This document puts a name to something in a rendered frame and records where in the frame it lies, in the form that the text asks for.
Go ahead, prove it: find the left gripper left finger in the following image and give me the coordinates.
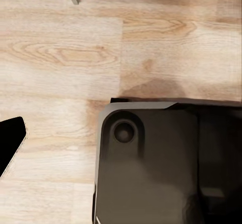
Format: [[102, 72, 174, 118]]
[[0, 116, 26, 177]]

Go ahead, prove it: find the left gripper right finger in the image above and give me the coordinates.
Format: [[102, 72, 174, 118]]
[[226, 116, 242, 157]]

